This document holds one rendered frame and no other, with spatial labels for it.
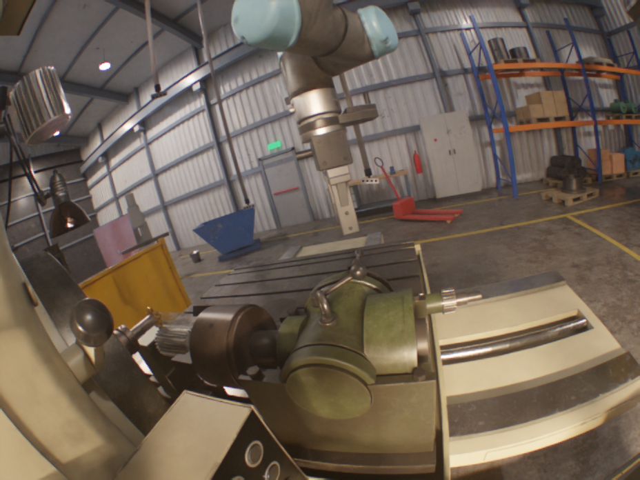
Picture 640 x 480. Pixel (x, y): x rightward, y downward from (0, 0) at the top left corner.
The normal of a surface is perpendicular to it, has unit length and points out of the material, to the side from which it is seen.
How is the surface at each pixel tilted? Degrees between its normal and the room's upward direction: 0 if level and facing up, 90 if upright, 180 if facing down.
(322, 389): 90
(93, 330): 79
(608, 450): 0
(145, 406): 88
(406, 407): 90
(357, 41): 134
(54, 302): 47
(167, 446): 0
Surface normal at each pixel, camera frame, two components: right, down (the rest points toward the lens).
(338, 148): 0.04, 0.27
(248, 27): -0.62, 0.36
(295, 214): -0.26, 0.33
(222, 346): -0.36, -0.33
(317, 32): 0.64, 0.75
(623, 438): -0.25, -0.93
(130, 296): 0.93, -0.16
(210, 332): -0.36, -0.56
